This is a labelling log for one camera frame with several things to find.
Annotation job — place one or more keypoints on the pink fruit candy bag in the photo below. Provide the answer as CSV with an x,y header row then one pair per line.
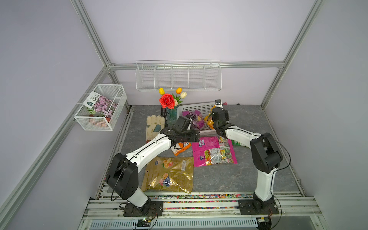
x,y
213,150

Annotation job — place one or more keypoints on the purple grape candy bag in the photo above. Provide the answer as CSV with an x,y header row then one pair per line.
x,y
196,117

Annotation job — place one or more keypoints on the glass vase with flowers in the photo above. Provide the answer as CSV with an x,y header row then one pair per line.
x,y
170,103

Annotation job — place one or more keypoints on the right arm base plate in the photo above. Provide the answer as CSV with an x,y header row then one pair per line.
x,y
258,207

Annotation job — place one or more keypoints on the white plastic basket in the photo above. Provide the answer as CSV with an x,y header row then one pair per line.
x,y
204,109

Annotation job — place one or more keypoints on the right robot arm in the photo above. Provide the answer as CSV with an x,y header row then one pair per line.
x,y
265,154

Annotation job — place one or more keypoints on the orange white snack packet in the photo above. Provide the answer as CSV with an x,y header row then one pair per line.
x,y
180,147

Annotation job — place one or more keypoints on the white wire side basket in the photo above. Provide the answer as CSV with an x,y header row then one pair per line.
x,y
91,122

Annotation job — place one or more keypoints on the yellow orange candy bag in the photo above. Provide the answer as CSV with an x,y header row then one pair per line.
x,y
209,120

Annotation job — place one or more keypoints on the purple flower seed packet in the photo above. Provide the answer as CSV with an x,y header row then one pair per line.
x,y
98,104

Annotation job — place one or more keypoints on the green candy packet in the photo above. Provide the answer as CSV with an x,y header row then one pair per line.
x,y
236,143

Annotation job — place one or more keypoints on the cream work glove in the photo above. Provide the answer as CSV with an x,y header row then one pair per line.
x,y
154,124

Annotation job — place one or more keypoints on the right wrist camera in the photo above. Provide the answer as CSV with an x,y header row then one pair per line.
x,y
218,112

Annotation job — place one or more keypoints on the aluminium mounting rail frame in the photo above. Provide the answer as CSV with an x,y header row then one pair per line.
x,y
205,210

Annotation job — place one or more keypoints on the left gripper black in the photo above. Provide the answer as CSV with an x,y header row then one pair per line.
x,y
194,137

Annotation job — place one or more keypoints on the white wire wall shelf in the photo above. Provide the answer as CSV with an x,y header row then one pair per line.
x,y
193,75

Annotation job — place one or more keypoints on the gold candy bag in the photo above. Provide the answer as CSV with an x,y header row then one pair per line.
x,y
169,174

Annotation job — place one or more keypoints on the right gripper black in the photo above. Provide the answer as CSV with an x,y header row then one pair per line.
x,y
227,117

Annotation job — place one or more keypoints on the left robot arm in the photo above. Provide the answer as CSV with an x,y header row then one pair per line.
x,y
123,172

